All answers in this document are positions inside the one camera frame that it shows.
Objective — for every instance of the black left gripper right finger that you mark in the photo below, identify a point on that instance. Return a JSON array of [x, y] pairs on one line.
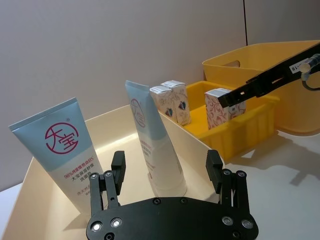
[[215, 170]]

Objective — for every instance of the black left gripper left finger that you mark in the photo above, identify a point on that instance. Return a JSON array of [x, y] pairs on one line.
[[117, 175]]

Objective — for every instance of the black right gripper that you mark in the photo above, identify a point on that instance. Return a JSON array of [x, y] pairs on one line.
[[290, 68]]

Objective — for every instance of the small floral print carton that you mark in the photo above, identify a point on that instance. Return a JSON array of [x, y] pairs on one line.
[[183, 100], [216, 112], [162, 100]]

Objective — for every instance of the small yellow plastic tray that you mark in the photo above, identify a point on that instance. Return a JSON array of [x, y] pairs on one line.
[[240, 140]]

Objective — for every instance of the cream plastic bin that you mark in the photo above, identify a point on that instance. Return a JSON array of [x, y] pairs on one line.
[[112, 135]]

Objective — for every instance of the blue white cosmetic tube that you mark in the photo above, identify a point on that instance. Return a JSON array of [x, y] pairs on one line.
[[155, 140], [62, 140]]

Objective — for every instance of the large yellow plastic bin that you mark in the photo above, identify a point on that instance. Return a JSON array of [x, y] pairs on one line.
[[297, 110]]

